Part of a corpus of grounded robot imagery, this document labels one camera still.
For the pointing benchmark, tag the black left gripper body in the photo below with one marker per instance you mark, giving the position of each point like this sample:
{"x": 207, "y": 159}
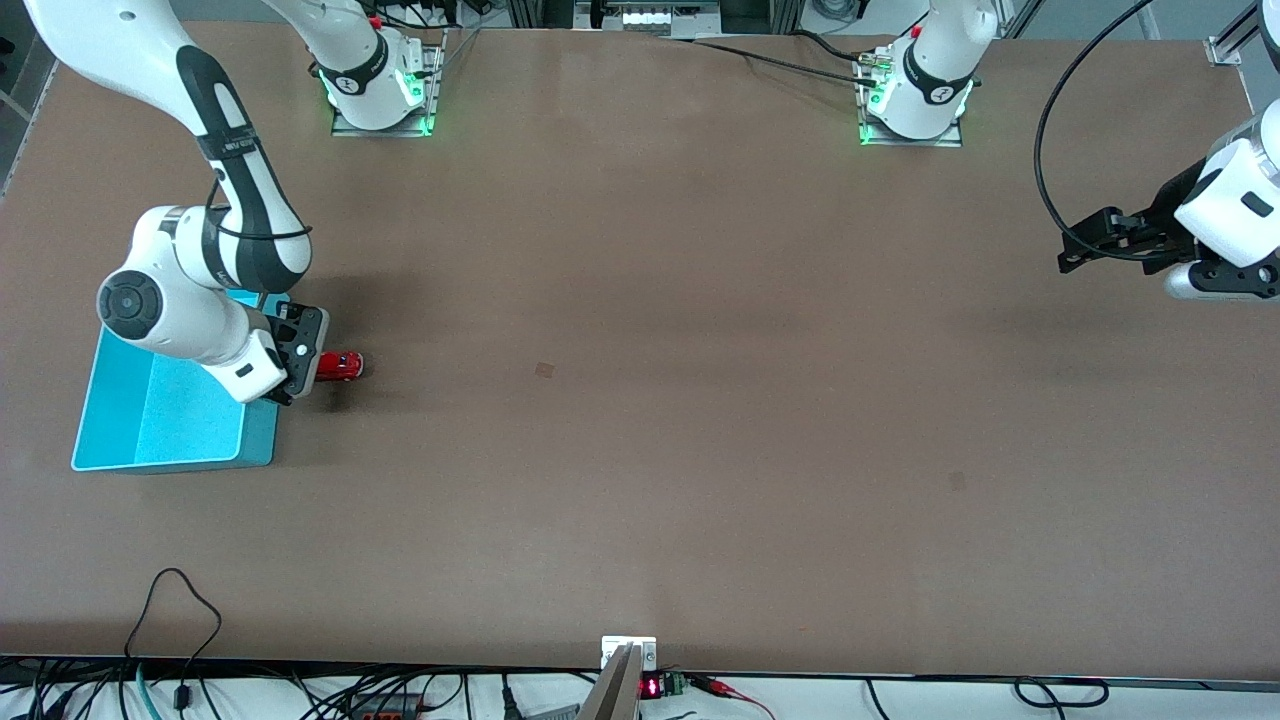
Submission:
{"x": 1166, "y": 212}

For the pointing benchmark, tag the red beetle toy car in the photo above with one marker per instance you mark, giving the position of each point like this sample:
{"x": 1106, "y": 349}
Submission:
{"x": 342, "y": 367}

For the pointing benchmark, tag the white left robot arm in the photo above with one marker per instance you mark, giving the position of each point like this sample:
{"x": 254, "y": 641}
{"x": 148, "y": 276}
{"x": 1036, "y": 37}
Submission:
{"x": 1230, "y": 200}

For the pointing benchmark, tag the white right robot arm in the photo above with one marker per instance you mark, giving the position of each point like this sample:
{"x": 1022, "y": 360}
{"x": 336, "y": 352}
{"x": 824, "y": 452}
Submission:
{"x": 160, "y": 310}

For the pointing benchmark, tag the turquoise blue plastic box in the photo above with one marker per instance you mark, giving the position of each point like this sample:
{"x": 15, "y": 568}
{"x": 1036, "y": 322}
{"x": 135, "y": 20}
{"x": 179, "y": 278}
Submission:
{"x": 180, "y": 430}

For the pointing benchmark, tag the black hub with red ports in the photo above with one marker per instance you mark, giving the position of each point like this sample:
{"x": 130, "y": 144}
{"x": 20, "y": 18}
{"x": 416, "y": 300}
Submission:
{"x": 390, "y": 710}

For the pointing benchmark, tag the red digit display module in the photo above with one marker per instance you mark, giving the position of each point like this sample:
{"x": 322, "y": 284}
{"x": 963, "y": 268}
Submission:
{"x": 650, "y": 688}

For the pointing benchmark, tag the green terminal block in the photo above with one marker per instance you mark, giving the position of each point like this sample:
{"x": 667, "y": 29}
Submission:
{"x": 674, "y": 684}

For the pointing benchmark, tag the aluminium frame profile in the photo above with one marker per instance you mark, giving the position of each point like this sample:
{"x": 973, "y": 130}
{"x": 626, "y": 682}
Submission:
{"x": 1222, "y": 48}

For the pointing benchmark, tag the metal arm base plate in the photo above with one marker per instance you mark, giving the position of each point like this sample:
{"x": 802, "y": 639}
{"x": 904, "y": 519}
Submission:
{"x": 915, "y": 142}
{"x": 437, "y": 100}

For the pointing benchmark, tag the small white mounting bracket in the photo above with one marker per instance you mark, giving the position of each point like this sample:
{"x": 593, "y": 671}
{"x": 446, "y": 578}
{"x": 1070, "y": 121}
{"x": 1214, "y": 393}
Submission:
{"x": 612, "y": 648}

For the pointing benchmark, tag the grey metal camera bar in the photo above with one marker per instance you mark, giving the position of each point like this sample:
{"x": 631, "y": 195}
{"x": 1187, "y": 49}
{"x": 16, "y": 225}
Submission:
{"x": 612, "y": 695}

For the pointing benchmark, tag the lit device in metal frame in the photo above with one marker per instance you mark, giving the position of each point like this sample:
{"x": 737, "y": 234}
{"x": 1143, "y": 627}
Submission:
{"x": 650, "y": 17}

